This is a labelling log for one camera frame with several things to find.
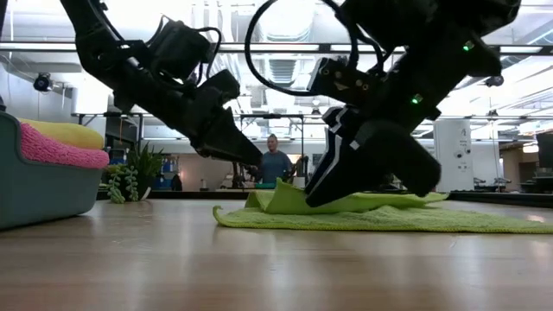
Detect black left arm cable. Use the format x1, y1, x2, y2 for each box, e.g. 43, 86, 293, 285
146, 15, 223, 86

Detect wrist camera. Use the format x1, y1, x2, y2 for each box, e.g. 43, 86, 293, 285
307, 55, 384, 107
196, 68, 242, 109

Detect pink microfiber towel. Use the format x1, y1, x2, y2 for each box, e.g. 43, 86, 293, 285
18, 121, 111, 170

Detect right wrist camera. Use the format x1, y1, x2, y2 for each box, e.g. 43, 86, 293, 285
307, 55, 384, 107

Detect black background shelf rack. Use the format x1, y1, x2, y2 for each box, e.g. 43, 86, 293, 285
71, 111, 144, 156

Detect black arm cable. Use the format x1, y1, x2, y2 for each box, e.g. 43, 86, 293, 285
146, 15, 223, 86
244, 0, 386, 98

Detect black aluminium table frame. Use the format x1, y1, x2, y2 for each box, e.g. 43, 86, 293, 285
97, 188, 553, 209

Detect black background robot frame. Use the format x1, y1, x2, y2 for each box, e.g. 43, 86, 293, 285
238, 113, 306, 189

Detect person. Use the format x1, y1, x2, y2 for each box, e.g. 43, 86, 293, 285
257, 133, 296, 185

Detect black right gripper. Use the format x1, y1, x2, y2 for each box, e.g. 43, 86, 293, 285
303, 46, 466, 209

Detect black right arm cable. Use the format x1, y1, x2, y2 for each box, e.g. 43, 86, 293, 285
244, 0, 386, 98

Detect silver ventilation duct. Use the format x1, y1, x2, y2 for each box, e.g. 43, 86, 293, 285
255, 0, 316, 87

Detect white building column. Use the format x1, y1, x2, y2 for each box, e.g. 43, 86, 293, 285
433, 118, 474, 193

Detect teal plastic bin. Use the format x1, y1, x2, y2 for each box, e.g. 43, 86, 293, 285
0, 111, 105, 231

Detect small potted plant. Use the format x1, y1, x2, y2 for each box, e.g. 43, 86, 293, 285
102, 143, 166, 205

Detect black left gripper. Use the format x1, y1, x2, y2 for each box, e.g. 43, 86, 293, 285
112, 64, 264, 168

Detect lime green microfiber towel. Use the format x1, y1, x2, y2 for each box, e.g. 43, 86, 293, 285
212, 177, 553, 235

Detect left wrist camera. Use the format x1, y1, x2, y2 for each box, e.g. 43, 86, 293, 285
196, 68, 242, 109

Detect black computer monitor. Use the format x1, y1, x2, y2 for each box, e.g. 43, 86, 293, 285
537, 131, 553, 169

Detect yellow microfiber towel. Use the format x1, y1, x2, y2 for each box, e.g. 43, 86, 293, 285
18, 117, 106, 151

